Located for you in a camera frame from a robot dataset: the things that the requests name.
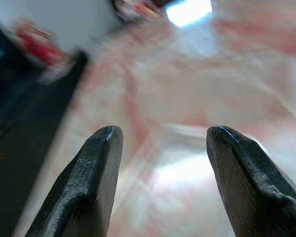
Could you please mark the black cabinet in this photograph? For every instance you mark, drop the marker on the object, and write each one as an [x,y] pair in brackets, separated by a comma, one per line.
[22,138]

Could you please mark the colourful blurred items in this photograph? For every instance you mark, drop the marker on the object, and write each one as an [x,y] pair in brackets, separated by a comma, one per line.
[138,10]

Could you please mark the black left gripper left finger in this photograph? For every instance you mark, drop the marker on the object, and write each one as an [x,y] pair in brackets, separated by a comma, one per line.
[88,187]

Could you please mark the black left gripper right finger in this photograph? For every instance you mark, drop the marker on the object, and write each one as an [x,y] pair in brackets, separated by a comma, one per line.
[251,187]

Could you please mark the red blurred object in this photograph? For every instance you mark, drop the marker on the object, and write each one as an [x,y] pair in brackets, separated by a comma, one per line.
[39,45]

